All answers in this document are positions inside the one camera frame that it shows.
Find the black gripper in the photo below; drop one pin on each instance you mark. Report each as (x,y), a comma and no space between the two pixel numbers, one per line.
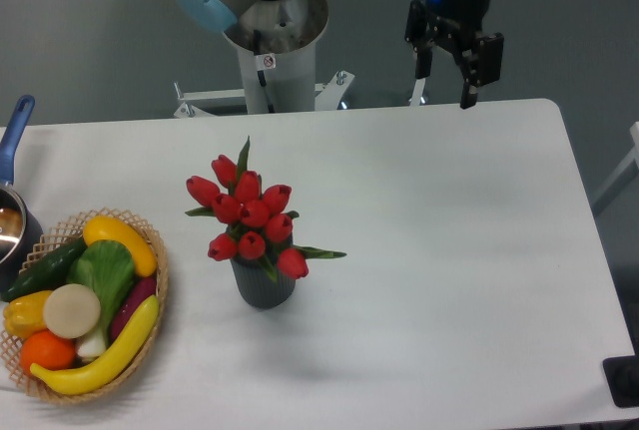
(453,25)

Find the red tulip bouquet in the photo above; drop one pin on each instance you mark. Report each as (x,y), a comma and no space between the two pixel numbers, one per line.
(258,223)

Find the dark grey ribbed vase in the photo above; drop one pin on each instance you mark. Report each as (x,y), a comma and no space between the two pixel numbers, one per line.
(256,287)

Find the black device at table edge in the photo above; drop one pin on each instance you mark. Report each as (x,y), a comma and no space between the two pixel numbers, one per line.
(622,378)

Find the yellow squash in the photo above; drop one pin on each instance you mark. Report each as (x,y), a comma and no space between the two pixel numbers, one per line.
(105,227)

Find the purple sweet potato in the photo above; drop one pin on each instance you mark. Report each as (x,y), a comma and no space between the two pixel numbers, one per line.
(144,288)

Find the green bok choy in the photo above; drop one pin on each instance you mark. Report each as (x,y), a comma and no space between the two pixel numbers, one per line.
(107,268)

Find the woven wicker basket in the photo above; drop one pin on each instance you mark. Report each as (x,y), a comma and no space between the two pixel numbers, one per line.
(64,231)

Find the green cucumber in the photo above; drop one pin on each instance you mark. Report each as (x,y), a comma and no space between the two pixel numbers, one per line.
(47,273)

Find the white round radish slice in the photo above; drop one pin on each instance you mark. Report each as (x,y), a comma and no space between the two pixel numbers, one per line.
(71,311)

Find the yellow bell pepper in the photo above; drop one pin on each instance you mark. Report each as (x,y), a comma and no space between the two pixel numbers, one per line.
(24,316)

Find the orange fruit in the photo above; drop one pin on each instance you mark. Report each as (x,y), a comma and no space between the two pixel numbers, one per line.
(47,350)

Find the yellow banana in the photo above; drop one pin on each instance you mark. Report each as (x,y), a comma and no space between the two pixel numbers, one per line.
(107,367)

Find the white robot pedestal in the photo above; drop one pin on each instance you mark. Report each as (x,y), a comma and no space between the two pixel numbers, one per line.
(275,43)

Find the white frame at right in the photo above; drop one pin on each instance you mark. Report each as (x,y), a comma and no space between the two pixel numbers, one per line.
(621,176)

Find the blue handled saucepan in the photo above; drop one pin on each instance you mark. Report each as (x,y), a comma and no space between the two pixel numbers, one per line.
(19,228)

